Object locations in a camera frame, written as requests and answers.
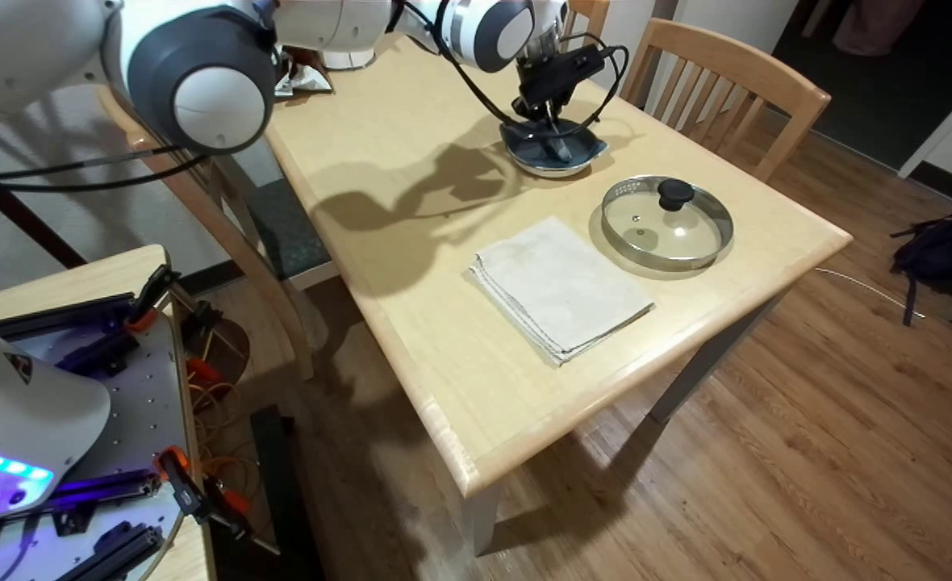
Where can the light blue measuring spoon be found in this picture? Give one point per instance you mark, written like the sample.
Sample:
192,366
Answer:
569,150

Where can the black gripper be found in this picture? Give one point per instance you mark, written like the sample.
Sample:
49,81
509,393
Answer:
552,71

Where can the white folded cloth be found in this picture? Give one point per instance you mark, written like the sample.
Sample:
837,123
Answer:
560,292

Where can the black camera boom bar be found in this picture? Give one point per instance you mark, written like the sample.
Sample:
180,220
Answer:
18,209

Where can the blue round pan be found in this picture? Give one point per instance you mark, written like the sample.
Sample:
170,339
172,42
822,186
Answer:
526,157

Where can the glass lid with black knob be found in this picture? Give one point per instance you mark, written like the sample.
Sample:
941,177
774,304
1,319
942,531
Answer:
668,226

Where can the black bag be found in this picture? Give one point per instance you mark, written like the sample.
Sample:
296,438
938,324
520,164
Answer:
942,259

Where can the white plastic object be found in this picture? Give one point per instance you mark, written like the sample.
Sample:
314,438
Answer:
304,77

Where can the light wooden board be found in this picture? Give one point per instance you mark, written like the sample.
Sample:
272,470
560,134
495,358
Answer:
65,285

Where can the orange and black clamp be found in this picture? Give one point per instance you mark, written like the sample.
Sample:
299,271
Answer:
151,296
202,487

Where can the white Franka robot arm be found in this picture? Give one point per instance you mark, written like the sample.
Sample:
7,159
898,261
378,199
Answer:
24,42

